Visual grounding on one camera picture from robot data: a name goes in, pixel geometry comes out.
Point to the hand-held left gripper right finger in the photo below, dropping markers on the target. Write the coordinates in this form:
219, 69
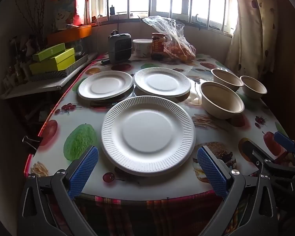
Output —
212, 174

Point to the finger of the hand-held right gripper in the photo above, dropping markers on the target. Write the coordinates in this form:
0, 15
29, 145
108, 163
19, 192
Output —
284, 139
252, 150

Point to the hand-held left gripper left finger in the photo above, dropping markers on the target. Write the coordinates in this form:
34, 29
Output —
84, 172

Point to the large beige paper bowl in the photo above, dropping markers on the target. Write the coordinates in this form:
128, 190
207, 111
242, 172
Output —
223, 103

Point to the small beige paper bowl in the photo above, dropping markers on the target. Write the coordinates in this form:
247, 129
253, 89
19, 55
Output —
227, 80
254, 88

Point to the white ribbed paper plate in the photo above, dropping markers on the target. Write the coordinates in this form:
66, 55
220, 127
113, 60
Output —
105, 84
147, 132
162, 81

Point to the fruit printed tablecloth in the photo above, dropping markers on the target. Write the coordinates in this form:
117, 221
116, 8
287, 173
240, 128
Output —
88, 118

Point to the black binder clip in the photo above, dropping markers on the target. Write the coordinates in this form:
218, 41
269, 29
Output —
35, 141

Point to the plaid cloth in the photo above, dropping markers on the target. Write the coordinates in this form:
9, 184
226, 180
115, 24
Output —
150, 216

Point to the white shelf board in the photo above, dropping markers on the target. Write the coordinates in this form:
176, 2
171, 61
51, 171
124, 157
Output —
39, 87

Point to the grey striped flat box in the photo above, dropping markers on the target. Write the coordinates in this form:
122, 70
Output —
76, 65

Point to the small black remote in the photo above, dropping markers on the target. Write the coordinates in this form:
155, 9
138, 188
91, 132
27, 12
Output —
105, 61

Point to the wide yellow-green cardboard box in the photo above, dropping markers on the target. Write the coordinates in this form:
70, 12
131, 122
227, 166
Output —
51, 64

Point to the cream patterned curtain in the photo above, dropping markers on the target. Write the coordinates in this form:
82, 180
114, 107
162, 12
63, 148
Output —
253, 29

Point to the slim green cardboard box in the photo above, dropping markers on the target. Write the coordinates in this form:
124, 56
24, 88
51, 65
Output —
49, 51

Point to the clear plastic bag of oranges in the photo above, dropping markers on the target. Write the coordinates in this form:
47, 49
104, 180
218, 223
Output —
179, 46

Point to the grey portable fan heater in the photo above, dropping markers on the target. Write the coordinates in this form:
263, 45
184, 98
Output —
120, 46

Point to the white plastic tub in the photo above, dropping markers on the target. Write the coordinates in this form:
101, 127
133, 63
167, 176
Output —
142, 48

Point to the orange storage box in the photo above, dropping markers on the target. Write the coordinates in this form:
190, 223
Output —
68, 34

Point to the glass jar with red label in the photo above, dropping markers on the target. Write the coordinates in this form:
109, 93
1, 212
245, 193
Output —
158, 46

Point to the dry twigs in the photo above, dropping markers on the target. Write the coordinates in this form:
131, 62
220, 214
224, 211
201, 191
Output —
35, 22

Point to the red printed gift bag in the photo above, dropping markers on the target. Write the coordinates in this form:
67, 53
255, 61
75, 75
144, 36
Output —
71, 7

